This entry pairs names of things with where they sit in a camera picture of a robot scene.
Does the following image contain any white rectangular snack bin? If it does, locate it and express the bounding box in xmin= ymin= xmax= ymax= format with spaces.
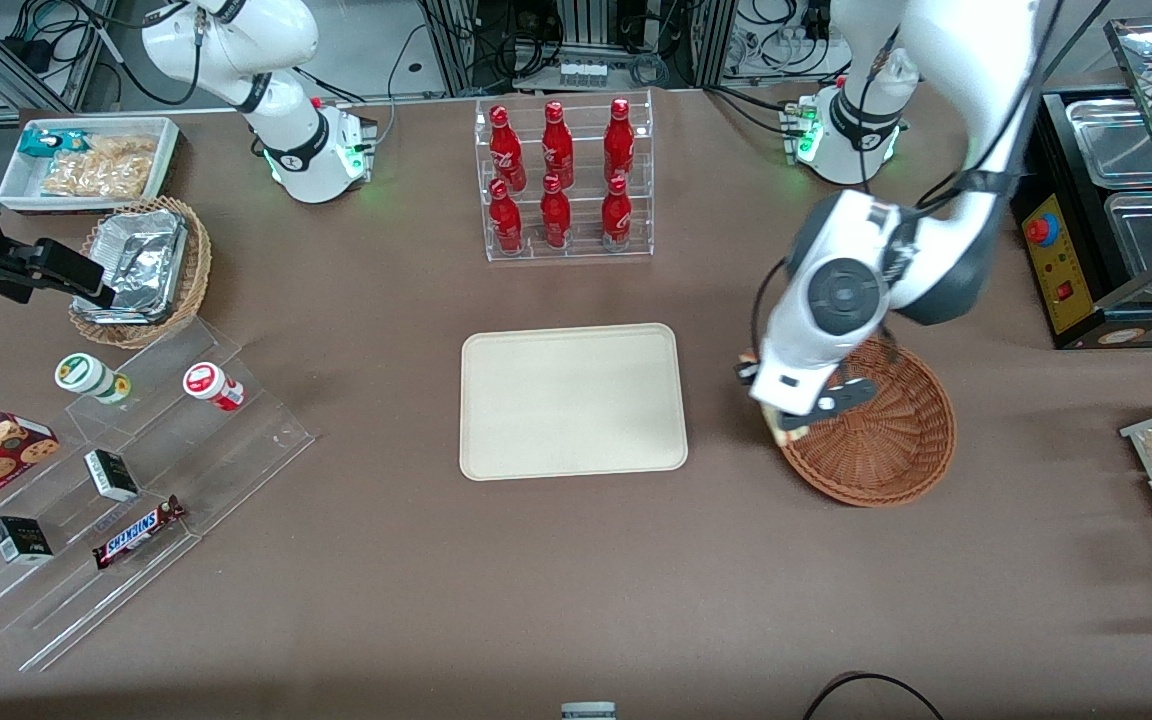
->
xmin=0 ymin=116 xmax=183 ymax=214

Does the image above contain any aluminium foil container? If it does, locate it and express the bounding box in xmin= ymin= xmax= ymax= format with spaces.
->
xmin=74 ymin=209 xmax=188 ymax=325

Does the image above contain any black food warmer appliance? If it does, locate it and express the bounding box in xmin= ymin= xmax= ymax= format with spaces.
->
xmin=1010 ymin=14 xmax=1152 ymax=351

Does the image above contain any black floor cable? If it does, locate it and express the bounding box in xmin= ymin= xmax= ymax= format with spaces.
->
xmin=800 ymin=671 xmax=948 ymax=720

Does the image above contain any clear acrylic bottle rack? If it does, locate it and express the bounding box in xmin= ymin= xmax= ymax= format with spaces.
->
xmin=473 ymin=89 xmax=656 ymax=264

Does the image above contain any Snickers chocolate bar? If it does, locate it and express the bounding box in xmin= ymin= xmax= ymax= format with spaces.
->
xmin=92 ymin=496 xmax=188 ymax=570

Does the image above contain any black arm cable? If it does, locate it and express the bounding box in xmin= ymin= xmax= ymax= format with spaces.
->
xmin=876 ymin=0 xmax=1112 ymax=236

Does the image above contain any beige rectangular serving tray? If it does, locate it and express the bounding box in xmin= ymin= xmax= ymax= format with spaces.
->
xmin=459 ymin=322 xmax=690 ymax=483

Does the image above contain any small black carton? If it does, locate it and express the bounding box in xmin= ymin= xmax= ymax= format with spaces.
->
xmin=0 ymin=516 xmax=55 ymax=565
xmin=83 ymin=449 xmax=141 ymax=503

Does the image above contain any clear bag of chips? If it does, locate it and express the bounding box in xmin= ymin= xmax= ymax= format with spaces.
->
xmin=40 ymin=135 xmax=159 ymax=200

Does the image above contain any clear acrylic stepped stand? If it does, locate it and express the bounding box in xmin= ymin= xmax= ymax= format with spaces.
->
xmin=0 ymin=314 xmax=318 ymax=673

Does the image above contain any red cola bottle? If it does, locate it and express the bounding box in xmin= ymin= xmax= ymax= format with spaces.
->
xmin=540 ymin=100 xmax=576 ymax=190
xmin=488 ymin=104 xmax=528 ymax=193
xmin=603 ymin=97 xmax=636 ymax=184
xmin=600 ymin=174 xmax=634 ymax=247
xmin=488 ymin=179 xmax=526 ymax=254
xmin=538 ymin=173 xmax=573 ymax=250

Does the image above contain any red-lidded white cup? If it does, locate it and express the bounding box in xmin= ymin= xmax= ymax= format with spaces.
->
xmin=182 ymin=361 xmax=246 ymax=412

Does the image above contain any teal snack packet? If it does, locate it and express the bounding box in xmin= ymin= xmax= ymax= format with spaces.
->
xmin=18 ymin=129 xmax=89 ymax=160

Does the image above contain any aluminium frame post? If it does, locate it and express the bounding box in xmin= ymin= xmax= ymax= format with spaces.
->
xmin=420 ymin=0 xmax=483 ymax=98
xmin=692 ymin=0 xmax=739 ymax=90

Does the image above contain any tan wicker basket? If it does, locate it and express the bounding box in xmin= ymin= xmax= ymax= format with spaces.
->
xmin=68 ymin=196 xmax=213 ymax=350

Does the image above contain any round brown wicker basket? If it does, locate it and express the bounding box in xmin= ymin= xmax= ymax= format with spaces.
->
xmin=771 ymin=335 xmax=958 ymax=508

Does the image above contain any green-lidded white cup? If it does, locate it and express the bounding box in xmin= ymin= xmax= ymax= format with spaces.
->
xmin=54 ymin=352 xmax=133 ymax=405

